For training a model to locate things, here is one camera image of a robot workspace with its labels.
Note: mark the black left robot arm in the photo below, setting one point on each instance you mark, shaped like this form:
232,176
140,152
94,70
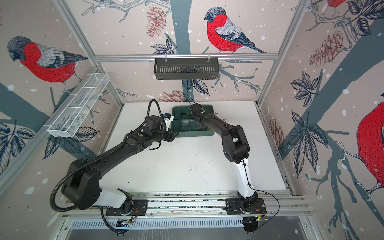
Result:
80,188

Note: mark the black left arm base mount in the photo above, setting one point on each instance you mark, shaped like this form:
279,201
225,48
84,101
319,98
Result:
132,208

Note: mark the aluminium top crossbar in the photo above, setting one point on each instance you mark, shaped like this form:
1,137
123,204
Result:
149,58

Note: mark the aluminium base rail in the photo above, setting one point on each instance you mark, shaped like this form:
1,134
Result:
219,204

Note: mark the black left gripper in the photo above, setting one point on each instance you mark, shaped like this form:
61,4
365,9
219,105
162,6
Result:
171,131

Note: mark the black hanging wire basket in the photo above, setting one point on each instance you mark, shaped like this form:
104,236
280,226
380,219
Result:
187,69

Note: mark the white wire mesh shelf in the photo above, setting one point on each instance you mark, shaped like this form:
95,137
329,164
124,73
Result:
71,118

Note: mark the green plastic compartment tray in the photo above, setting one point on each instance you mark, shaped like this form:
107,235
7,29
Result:
185,124

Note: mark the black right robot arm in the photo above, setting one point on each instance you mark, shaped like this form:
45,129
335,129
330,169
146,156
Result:
236,149

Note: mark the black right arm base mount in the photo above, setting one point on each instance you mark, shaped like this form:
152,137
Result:
247,207

